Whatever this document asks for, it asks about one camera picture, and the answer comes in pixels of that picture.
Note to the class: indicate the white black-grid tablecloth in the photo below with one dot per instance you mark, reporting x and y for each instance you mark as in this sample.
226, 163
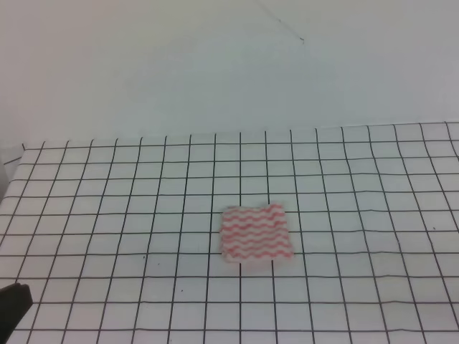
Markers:
119, 240

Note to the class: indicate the pink wavy-striped towel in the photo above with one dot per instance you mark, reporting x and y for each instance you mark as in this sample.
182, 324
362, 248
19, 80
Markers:
255, 234

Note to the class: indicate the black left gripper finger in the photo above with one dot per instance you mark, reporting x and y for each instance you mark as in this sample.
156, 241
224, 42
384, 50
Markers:
15, 302

